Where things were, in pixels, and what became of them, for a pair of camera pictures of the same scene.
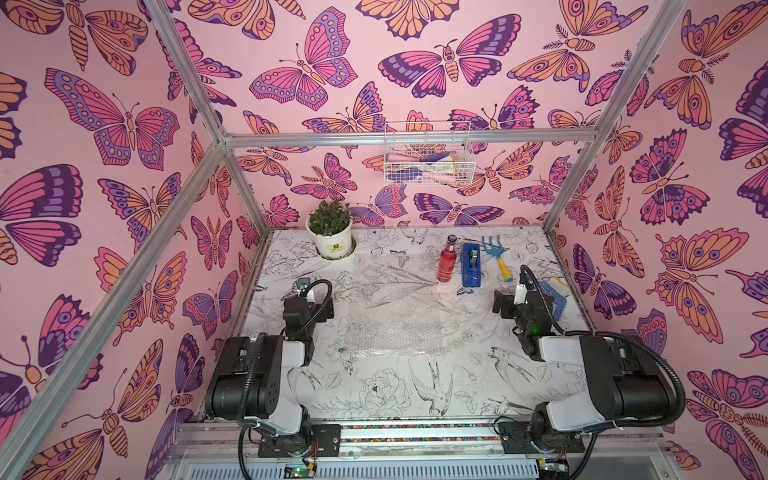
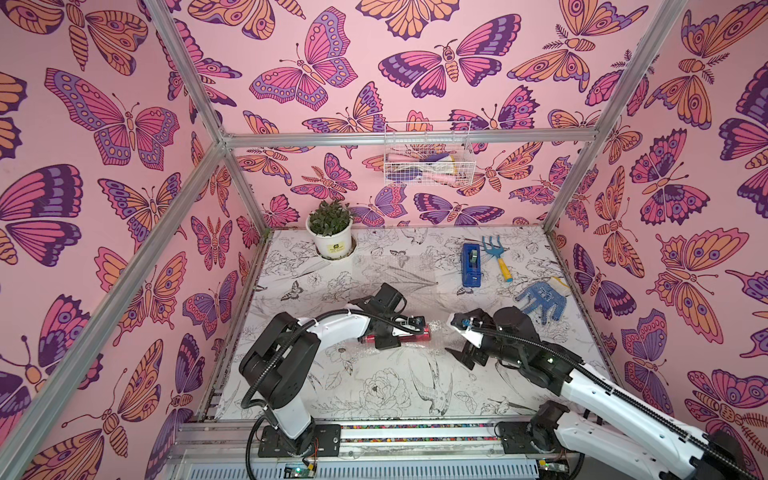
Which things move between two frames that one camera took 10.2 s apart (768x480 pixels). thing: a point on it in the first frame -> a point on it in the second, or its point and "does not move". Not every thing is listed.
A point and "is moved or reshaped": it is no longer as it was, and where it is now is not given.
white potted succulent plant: (330, 224) does not move
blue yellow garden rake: (497, 251) does not move
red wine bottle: (447, 260) -> (423, 336)
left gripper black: (319, 310) -> (392, 316)
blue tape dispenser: (471, 265) does not move
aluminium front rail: (640, 450) does not move
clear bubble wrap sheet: (400, 325) is moved or reshaped
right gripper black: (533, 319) -> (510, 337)
